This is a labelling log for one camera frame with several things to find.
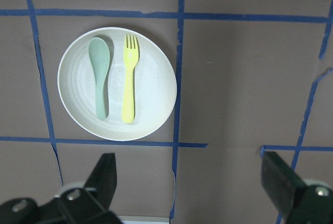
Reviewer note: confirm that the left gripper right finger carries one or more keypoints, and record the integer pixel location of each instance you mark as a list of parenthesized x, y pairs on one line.
[(297, 200)]

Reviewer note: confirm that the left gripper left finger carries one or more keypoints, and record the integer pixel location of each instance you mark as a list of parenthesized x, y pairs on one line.
[(87, 204)]

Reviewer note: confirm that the white round plate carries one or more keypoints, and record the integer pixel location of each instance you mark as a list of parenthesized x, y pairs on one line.
[(155, 87)]

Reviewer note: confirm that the yellow plastic fork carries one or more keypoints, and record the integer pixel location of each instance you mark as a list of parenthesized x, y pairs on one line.
[(130, 58)]

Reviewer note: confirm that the green plastic spoon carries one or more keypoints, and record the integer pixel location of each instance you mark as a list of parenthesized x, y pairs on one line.
[(99, 56)]

